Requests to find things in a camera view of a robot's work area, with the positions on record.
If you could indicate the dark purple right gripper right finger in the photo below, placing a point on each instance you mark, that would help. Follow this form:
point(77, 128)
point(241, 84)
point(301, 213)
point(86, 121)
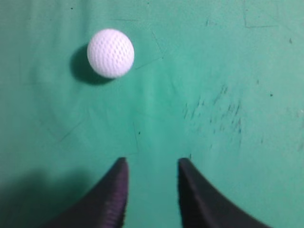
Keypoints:
point(203, 206)

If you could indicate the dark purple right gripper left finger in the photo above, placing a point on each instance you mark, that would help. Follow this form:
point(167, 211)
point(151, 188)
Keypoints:
point(104, 206)

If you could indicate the white dimpled golf ball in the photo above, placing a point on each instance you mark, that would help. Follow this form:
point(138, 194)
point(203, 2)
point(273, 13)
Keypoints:
point(110, 53)

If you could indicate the green table cloth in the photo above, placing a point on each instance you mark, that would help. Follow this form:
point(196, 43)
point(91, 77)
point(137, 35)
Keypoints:
point(220, 82)

